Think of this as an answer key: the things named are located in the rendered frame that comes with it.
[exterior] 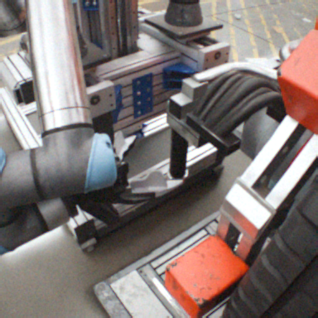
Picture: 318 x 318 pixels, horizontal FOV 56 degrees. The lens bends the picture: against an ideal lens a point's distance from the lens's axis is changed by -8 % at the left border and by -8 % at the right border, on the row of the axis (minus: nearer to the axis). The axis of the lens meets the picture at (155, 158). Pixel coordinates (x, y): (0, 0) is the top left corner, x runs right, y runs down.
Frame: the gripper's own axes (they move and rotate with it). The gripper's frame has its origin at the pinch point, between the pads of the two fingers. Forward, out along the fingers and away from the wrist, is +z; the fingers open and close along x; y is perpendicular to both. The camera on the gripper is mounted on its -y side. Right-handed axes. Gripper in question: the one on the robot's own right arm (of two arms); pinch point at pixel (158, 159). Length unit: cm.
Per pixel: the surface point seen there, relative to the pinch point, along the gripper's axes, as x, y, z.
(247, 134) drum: -7.7, 4.0, 15.7
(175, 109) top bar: -3.7, 13.7, 0.6
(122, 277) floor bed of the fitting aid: 17, -75, -5
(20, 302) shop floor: 33, -83, -48
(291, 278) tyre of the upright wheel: -33.7, 15.1, -8.5
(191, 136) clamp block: -6.0, 8.9, 2.3
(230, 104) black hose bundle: -12.5, 18.8, 2.9
